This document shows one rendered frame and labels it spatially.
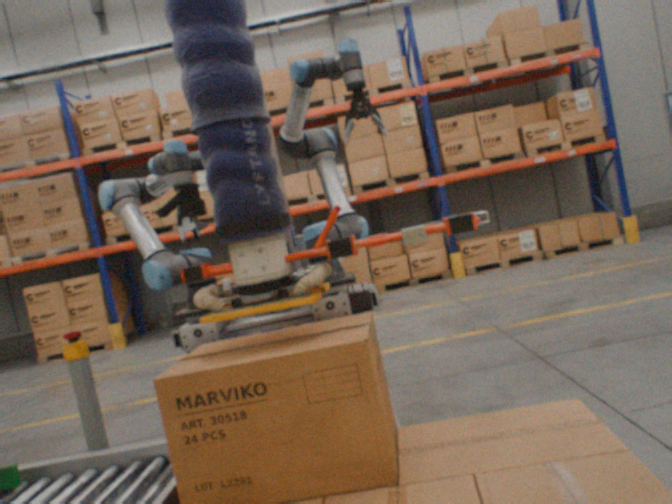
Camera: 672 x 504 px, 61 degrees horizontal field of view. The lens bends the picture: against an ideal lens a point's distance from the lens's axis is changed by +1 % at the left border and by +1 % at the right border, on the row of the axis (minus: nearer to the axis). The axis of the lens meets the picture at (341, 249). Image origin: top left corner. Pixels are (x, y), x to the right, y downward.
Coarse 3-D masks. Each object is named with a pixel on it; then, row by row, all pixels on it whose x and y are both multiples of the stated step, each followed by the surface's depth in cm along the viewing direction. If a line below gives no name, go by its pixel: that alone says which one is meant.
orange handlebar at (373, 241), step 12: (432, 228) 162; (444, 228) 161; (360, 240) 165; (372, 240) 164; (384, 240) 163; (396, 240) 164; (300, 252) 167; (312, 252) 166; (324, 252) 165; (228, 264) 198
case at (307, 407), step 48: (288, 336) 175; (336, 336) 160; (192, 384) 154; (240, 384) 153; (288, 384) 152; (336, 384) 151; (384, 384) 176; (192, 432) 155; (240, 432) 154; (288, 432) 152; (336, 432) 151; (384, 432) 150; (192, 480) 156; (240, 480) 155; (288, 480) 153; (336, 480) 152; (384, 480) 151
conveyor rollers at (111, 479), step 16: (160, 464) 204; (48, 480) 212; (64, 480) 207; (80, 480) 203; (96, 480) 199; (112, 480) 204; (128, 480) 197; (144, 480) 192; (160, 480) 187; (0, 496) 203; (16, 496) 206; (32, 496) 202; (48, 496) 197; (64, 496) 192; (80, 496) 188; (96, 496) 193; (112, 496) 186; (128, 496) 181; (144, 496) 176
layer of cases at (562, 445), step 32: (480, 416) 185; (512, 416) 180; (544, 416) 175; (576, 416) 170; (416, 448) 171; (448, 448) 166; (480, 448) 162; (512, 448) 158; (544, 448) 154; (576, 448) 151; (608, 448) 147; (416, 480) 151; (448, 480) 148; (480, 480) 144; (512, 480) 141; (544, 480) 138; (576, 480) 135; (608, 480) 133; (640, 480) 130
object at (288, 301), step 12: (240, 300) 162; (276, 300) 159; (288, 300) 157; (300, 300) 156; (312, 300) 155; (216, 312) 161; (228, 312) 159; (240, 312) 158; (252, 312) 157; (264, 312) 157
